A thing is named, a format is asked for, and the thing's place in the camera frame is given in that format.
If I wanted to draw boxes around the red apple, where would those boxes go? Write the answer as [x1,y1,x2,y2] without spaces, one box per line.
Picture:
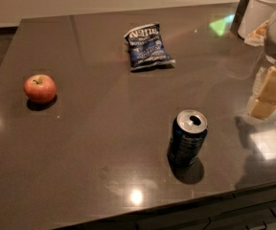
[23,75,57,104]

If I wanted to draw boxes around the blue pepsi can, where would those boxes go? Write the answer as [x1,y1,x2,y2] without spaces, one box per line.
[167,109,208,167]

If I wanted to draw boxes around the white lidded container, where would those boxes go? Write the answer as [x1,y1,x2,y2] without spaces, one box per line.
[238,0,276,38]

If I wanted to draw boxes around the blue kettle chips bag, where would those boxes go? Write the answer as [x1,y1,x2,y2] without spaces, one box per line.
[124,23,175,72]

